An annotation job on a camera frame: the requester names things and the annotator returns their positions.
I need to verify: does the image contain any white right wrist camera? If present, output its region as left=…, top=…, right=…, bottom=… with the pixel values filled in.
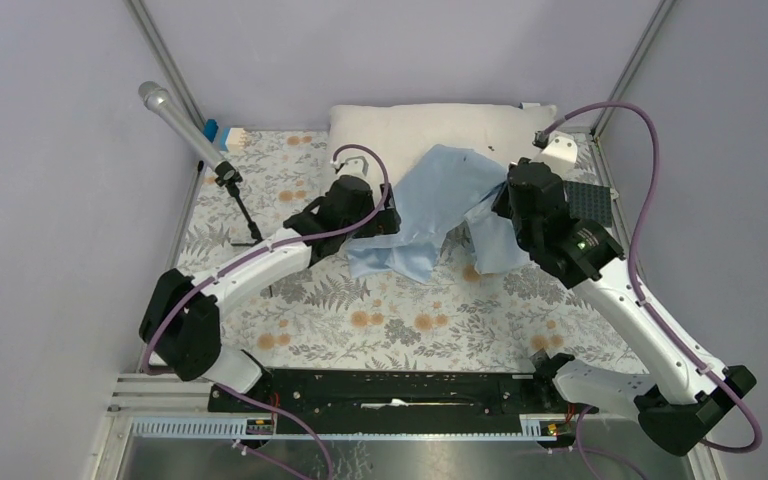
left=533, top=131, right=578, bottom=177

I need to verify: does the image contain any cream white pillow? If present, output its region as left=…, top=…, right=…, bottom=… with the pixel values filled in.
left=326, top=103, right=557, bottom=185

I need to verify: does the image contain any dark grey studded baseplate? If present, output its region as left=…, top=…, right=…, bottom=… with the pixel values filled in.
left=564, top=181, right=613, bottom=228

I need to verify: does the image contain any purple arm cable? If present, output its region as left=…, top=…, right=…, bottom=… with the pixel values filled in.
left=137, top=143, right=393, bottom=376
left=533, top=101, right=764, bottom=456

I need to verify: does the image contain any silver microphone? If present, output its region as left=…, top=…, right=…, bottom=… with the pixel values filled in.
left=138, top=81, right=224, bottom=170

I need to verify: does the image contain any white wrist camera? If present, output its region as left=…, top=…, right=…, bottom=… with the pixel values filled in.
left=533, top=131, right=578, bottom=177
left=334, top=155, right=370, bottom=181

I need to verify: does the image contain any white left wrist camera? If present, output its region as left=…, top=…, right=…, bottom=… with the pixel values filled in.
left=334, top=155, right=370, bottom=181

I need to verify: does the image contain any floral patterned table mat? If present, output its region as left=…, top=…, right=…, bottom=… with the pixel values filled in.
left=177, top=131, right=645, bottom=373

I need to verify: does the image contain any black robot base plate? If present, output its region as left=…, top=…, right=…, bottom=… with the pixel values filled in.
left=208, top=368, right=583, bottom=429

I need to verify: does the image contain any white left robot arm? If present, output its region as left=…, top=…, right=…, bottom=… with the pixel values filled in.
left=139, top=175, right=398, bottom=411

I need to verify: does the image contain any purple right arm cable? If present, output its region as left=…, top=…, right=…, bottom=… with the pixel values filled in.
left=533, top=101, right=764, bottom=456

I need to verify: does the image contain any blue and white block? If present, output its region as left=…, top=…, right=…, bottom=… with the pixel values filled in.
left=203, top=119, right=249, bottom=154

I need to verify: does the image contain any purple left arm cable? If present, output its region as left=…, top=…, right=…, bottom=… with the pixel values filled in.
left=137, top=143, right=393, bottom=376

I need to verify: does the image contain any light blue pillowcase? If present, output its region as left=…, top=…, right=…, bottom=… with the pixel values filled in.
left=346, top=145, right=529, bottom=284

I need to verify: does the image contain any white slotted cable duct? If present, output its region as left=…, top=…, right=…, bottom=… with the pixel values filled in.
left=130, top=415, right=557, bottom=442

